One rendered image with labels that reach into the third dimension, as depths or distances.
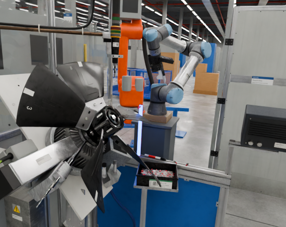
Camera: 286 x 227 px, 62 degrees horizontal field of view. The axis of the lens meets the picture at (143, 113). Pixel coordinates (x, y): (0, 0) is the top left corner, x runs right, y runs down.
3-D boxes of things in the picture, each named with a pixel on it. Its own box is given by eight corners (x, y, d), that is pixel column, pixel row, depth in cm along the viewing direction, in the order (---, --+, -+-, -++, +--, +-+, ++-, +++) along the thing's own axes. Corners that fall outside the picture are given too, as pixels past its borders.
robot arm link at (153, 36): (160, 29, 144) (150, 35, 140) (163, 45, 151) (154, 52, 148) (151, 26, 149) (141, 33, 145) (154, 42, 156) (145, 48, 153)
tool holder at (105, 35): (102, 56, 98) (103, 32, 96) (101, 56, 105) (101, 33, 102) (124, 58, 100) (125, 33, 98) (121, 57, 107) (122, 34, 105)
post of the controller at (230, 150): (224, 174, 131) (229, 140, 127) (224, 172, 134) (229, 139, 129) (230, 175, 130) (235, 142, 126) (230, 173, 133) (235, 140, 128)
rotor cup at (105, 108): (94, 152, 97) (116, 136, 91) (74, 122, 97) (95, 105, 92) (111, 140, 110) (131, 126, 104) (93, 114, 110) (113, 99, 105)
